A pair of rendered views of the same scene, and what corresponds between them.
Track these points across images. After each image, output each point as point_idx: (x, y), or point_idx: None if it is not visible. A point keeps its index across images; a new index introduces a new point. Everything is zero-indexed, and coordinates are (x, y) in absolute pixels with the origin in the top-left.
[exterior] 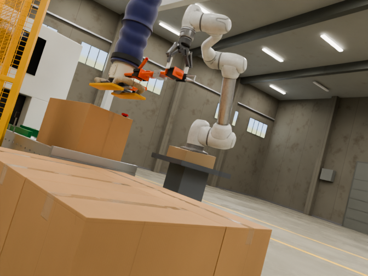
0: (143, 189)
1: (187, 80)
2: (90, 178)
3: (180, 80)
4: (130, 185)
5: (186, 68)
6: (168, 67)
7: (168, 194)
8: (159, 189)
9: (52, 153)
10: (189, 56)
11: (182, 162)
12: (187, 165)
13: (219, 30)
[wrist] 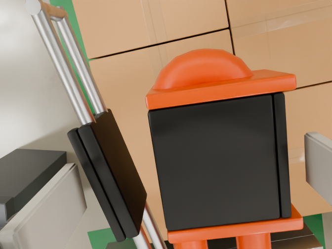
0: (208, 18)
1: (96, 85)
2: (322, 8)
3: (127, 147)
4: (232, 26)
5: (38, 236)
6: (318, 134)
7: (150, 15)
8: (147, 62)
9: (313, 237)
10: None
11: (6, 200)
12: None
13: None
